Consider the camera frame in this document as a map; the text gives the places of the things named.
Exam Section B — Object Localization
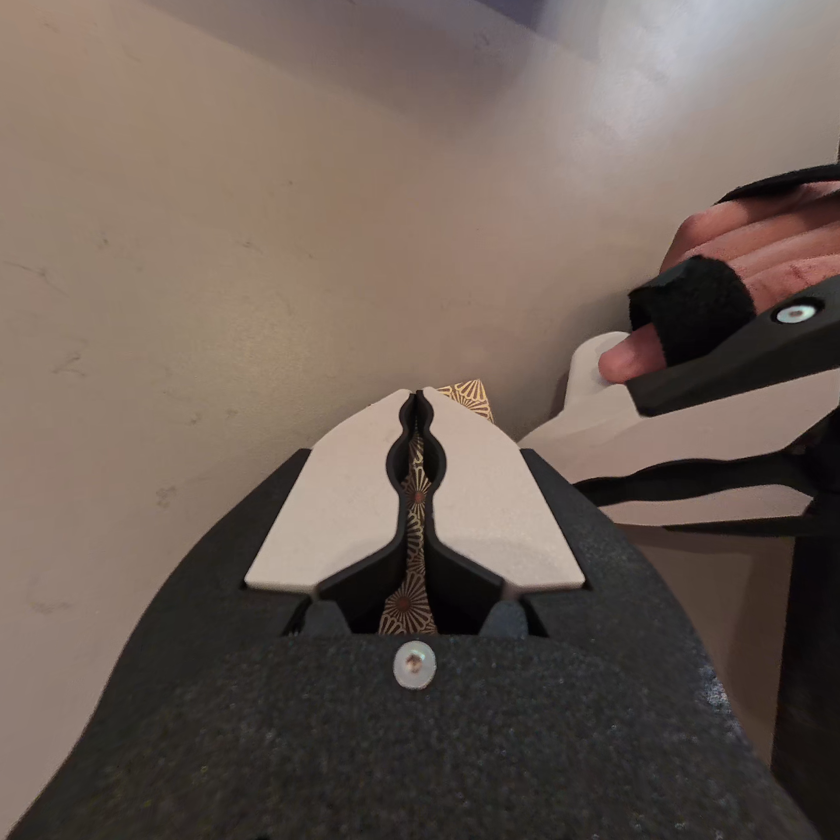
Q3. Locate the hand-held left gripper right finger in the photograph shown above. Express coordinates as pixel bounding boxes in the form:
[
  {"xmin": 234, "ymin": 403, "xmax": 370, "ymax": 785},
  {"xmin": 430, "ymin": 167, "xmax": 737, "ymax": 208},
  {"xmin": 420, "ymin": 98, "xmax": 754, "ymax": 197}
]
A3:
[{"xmin": 419, "ymin": 386, "xmax": 586, "ymax": 635}]

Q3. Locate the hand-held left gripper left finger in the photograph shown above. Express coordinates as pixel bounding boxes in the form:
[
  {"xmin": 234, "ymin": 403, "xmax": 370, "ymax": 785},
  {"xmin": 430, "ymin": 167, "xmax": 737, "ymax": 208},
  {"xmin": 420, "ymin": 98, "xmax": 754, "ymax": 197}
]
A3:
[{"xmin": 243, "ymin": 388, "xmax": 421, "ymax": 635}]

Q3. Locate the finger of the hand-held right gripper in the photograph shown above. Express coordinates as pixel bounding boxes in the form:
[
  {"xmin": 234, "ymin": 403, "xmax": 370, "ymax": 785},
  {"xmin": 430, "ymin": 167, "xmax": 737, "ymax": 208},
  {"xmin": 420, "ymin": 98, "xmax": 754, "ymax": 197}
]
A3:
[
  {"xmin": 518, "ymin": 331, "xmax": 840, "ymax": 493},
  {"xmin": 581, "ymin": 476, "xmax": 818, "ymax": 528}
]

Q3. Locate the gold patterned origami paper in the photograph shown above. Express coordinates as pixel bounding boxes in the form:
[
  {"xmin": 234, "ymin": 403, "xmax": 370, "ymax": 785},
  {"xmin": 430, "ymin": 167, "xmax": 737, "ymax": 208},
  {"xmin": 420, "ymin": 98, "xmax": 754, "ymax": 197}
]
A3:
[{"xmin": 379, "ymin": 379, "xmax": 493, "ymax": 636}]

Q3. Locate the person's right hand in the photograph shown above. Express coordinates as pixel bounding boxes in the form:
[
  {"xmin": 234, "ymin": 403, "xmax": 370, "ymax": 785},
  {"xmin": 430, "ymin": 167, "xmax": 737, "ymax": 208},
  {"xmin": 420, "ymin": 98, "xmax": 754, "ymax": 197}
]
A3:
[{"xmin": 598, "ymin": 178, "xmax": 840, "ymax": 385}]

